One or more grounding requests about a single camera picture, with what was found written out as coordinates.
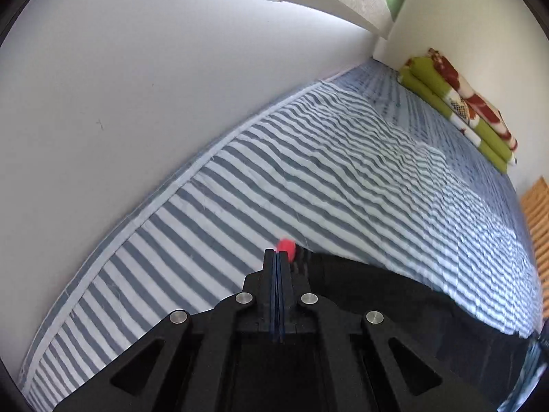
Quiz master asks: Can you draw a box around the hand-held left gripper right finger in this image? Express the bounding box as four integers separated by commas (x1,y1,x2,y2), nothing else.
277,251,498,412

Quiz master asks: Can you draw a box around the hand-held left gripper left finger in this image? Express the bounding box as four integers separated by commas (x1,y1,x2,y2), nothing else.
54,249,279,412

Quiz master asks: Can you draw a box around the black jacket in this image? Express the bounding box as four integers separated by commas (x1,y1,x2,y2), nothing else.
296,251,537,408

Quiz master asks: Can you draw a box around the blue striped bed quilt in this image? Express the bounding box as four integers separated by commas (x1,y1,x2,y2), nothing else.
19,60,545,412

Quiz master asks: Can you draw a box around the folded green quilt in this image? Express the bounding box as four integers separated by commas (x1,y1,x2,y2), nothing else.
397,56,519,175

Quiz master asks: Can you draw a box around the folded red patterned blanket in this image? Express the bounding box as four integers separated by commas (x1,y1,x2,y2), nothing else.
427,47,517,152

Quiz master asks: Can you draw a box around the wooden slatted rail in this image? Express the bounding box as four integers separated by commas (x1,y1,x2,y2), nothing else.
520,176,549,322

